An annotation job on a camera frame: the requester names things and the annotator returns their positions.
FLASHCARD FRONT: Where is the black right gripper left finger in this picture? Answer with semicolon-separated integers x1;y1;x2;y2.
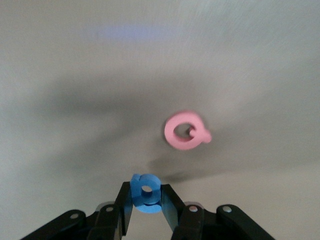
115;181;133;237

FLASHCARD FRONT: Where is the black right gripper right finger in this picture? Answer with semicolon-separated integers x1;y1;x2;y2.
159;184;187;232

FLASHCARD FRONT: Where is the blue lowercase letter a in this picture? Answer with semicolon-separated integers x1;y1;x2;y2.
129;173;163;215

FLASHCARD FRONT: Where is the pinkish red letter Q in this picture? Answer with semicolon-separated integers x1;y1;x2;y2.
164;110;213;151

